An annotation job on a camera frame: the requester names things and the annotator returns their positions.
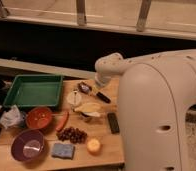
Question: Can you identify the red bowl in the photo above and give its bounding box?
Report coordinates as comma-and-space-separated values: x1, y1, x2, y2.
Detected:
26, 106, 52, 129

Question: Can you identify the black rectangular block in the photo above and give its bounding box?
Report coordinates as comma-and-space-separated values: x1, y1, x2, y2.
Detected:
107, 113, 120, 134

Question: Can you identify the purple bowl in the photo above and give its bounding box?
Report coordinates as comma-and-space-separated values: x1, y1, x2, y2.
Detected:
11, 130, 45, 162

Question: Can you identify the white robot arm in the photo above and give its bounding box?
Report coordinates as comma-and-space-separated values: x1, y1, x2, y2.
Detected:
95, 49, 196, 171

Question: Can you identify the red sausage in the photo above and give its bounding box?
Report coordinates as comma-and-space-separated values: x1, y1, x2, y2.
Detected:
56, 111, 69, 132

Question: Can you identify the bunch of dark grapes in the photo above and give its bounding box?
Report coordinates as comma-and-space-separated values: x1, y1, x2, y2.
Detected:
57, 127, 87, 144

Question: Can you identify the green plastic tray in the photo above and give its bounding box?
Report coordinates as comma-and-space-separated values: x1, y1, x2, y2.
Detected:
3, 74, 63, 109

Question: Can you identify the yellow round fruit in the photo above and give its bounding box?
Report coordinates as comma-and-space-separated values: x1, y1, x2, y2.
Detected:
86, 138, 101, 155

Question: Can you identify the blue sponge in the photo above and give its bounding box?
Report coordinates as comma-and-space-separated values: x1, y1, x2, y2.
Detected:
51, 143, 75, 159

